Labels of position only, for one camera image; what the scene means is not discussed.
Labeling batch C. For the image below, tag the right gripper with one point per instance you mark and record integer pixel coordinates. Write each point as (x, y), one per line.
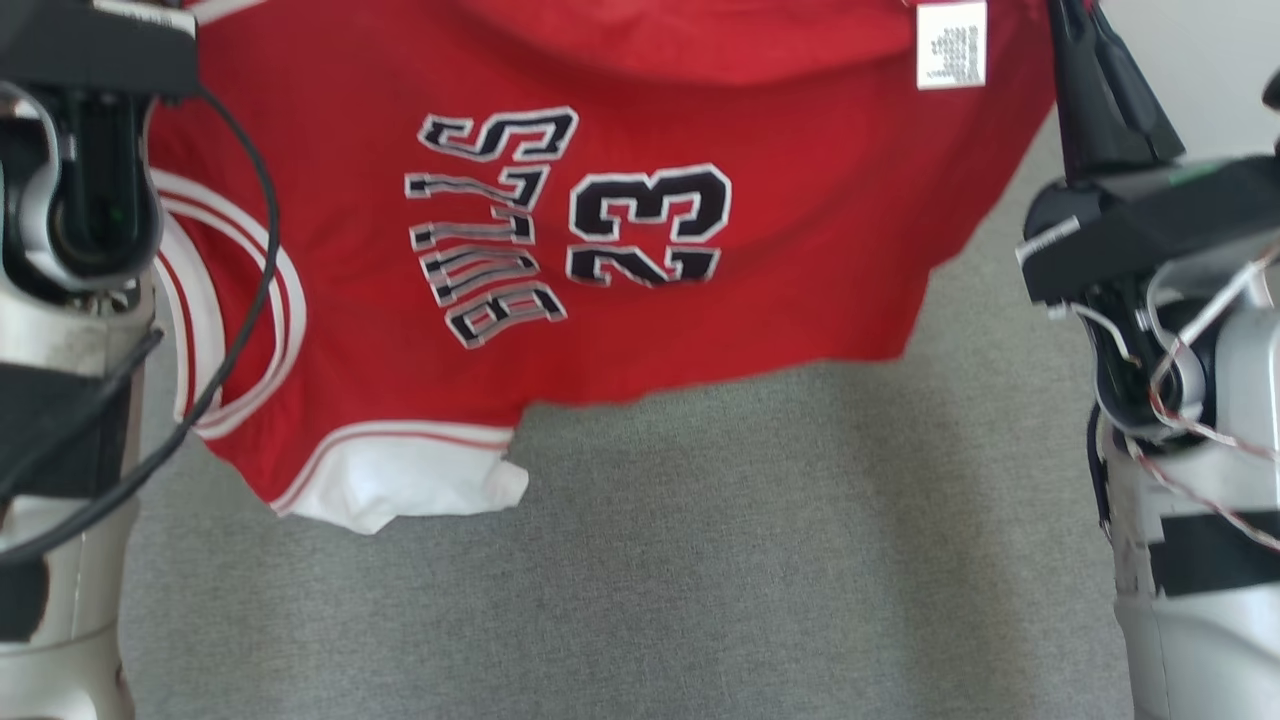
(1160, 220)

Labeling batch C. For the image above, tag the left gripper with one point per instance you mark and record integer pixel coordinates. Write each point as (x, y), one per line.
(90, 50)

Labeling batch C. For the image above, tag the red white basketball jersey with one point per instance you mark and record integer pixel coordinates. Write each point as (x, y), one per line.
(800, 200)

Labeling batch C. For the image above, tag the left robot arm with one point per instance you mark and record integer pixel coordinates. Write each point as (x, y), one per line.
(60, 340)

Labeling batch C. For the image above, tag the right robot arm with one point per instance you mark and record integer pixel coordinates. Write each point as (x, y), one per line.
(1220, 650)

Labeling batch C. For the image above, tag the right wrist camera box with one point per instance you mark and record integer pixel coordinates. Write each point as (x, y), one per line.
(1273, 90)

